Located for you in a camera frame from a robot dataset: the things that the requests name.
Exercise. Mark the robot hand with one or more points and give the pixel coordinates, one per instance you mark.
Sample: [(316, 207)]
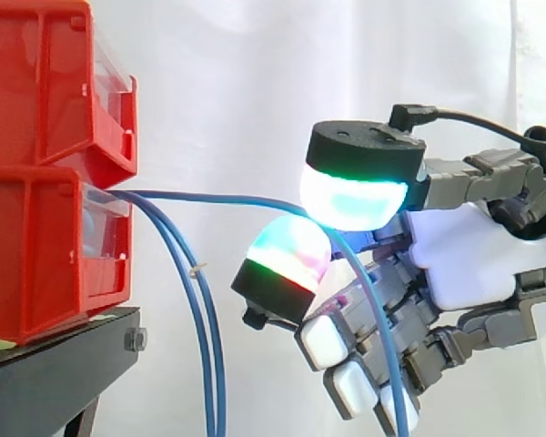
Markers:
[(464, 259)]

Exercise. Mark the black metal stand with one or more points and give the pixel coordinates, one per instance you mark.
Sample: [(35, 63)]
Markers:
[(50, 373)]

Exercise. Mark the red plastic bin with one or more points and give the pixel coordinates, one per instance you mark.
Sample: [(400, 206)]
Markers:
[(36, 82), (32, 255)]

